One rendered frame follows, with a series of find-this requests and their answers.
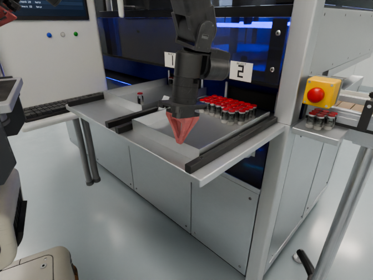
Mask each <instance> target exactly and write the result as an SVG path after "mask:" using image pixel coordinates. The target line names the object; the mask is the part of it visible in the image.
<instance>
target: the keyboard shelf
mask: <svg viewBox="0 0 373 280"><path fill-rule="evenodd" d="M77 118H80V117H79V116H77V115H75V114H74V113H72V112H68V113H63V114H59V115H56V116H52V117H48V118H43V119H39V120H36V121H31V122H27V123H26V122H25V123H24V125H23V126H22V128H21V131H22V132H29V131H33V130H35V129H40V128H43V127H48V126H51V125H54V124H58V123H62V122H66V121H70V120H73V119H77Z"/></svg>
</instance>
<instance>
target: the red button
mask: <svg viewBox="0 0 373 280"><path fill-rule="evenodd" d="M324 97H325V92H324V90H323V89H322V88H320V87H314V88H312V89H311V90H309V91H308V93H307V98H308V100H309V101H310V102H312V103H318V102H320V101H322V100H323V99H324Z"/></svg>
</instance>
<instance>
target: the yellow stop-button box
mask: <svg viewBox="0 0 373 280"><path fill-rule="evenodd" d="M343 80H344V79H343V78H336V77H329V76H321V75H315V76H313V77H311V78H309V79H308V80H307V83H306V88H305V93H304V97H303V104H308V105H311V106H316V107H321V108H326V109H329V108H330V107H332V106H333V105H335V104H336V103H337V100H338V97H339V94H340V90H341V86H342V83H343ZM314 87H320V88H322V89H323V90H324V92H325V97H324V99H323V100H322V101H320V102H318V103H312V102H310V101H309V100H308V98H307V93H308V91H309V90H311V89H312V88H314Z"/></svg>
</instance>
